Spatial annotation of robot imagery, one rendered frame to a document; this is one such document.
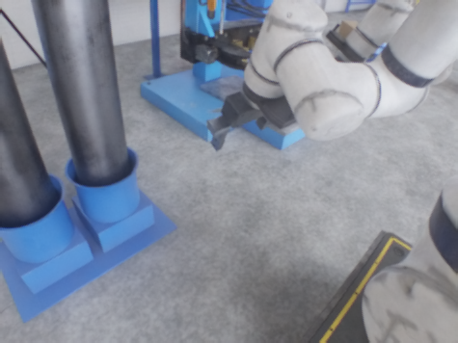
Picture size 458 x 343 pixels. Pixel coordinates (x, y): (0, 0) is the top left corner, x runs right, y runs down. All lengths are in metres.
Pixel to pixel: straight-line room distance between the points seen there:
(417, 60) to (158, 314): 1.15
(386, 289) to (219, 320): 1.01
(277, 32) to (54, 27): 0.66
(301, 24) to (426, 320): 0.37
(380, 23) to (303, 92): 0.50
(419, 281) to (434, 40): 0.30
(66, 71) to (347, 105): 0.81
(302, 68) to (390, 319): 0.31
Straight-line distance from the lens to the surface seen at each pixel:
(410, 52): 0.47
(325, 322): 0.98
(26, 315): 1.40
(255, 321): 1.28
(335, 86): 0.41
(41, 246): 1.26
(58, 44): 0.98
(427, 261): 0.29
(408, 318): 0.29
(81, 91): 1.02
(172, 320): 1.26
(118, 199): 1.28
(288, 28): 0.46
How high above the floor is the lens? 1.16
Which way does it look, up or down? 40 degrees down
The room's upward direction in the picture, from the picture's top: 7 degrees clockwise
